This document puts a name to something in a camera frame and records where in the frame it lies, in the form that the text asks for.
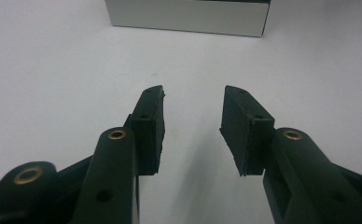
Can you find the black and white box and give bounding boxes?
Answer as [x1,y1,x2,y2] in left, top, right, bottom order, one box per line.
[104,0,272,38]

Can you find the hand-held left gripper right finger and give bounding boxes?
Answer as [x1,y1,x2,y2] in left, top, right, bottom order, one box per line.
[218,85,276,177]

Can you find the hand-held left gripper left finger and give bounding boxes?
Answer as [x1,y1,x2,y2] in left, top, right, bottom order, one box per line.
[123,84,166,177]

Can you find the white table sheet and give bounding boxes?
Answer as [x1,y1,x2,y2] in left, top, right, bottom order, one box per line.
[0,0,362,224]

